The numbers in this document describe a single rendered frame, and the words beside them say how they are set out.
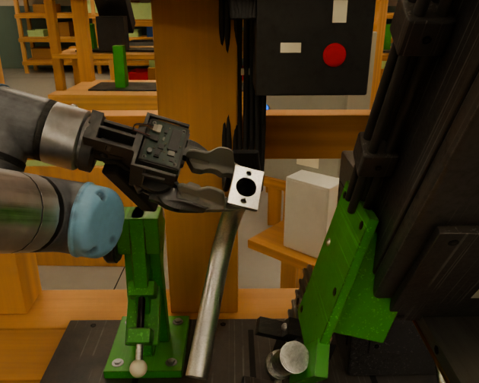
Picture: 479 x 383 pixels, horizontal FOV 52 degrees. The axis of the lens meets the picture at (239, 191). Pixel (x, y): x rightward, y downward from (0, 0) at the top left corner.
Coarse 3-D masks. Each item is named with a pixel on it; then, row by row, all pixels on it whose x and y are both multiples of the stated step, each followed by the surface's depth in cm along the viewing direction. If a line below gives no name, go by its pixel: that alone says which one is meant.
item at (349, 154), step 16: (352, 160) 80; (336, 336) 90; (400, 336) 78; (416, 336) 78; (352, 352) 80; (368, 352) 80; (384, 352) 80; (400, 352) 80; (416, 352) 80; (352, 368) 81; (368, 368) 81; (384, 368) 81; (400, 368) 81; (416, 368) 81; (432, 368) 81
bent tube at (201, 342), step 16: (240, 176) 63; (256, 176) 63; (240, 192) 68; (256, 192) 62; (256, 208) 62; (224, 224) 71; (224, 240) 72; (224, 256) 72; (208, 272) 71; (224, 272) 72; (208, 288) 70; (208, 304) 69; (208, 320) 68; (208, 336) 67; (192, 352) 66; (208, 352) 66; (192, 368) 65; (208, 368) 66
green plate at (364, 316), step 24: (336, 216) 63; (360, 216) 55; (336, 240) 61; (360, 240) 53; (336, 264) 59; (360, 264) 54; (312, 288) 65; (336, 288) 57; (360, 288) 57; (312, 312) 63; (336, 312) 56; (360, 312) 58; (384, 312) 58; (312, 336) 61; (360, 336) 59; (384, 336) 59
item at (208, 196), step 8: (184, 184) 60; (192, 184) 62; (184, 192) 61; (192, 192) 60; (200, 192) 60; (208, 192) 59; (216, 192) 58; (192, 200) 61; (200, 200) 61; (208, 200) 61; (216, 200) 60; (224, 200) 60; (208, 208) 61; (216, 208) 62; (224, 208) 62; (232, 208) 62; (240, 208) 63
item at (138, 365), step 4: (136, 344) 78; (140, 344) 78; (136, 348) 78; (140, 348) 78; (136, 352) 78; (140, 352) 78; (136, 356) 77; (140, 356) 77; (136, 360) 77; (140, 360) 77; (132, 364) 76; (136, 364) 76; (140, 364) 76; (144, 364) 77; (132, 368) 76; (136, 368) 76; (140, 368) 76; (144, 368) 77; (132, 372) 76; (136, 372) 76; (140, 372) 76; (144, 372) 77; (136, 376) 76; (140, 376) 76
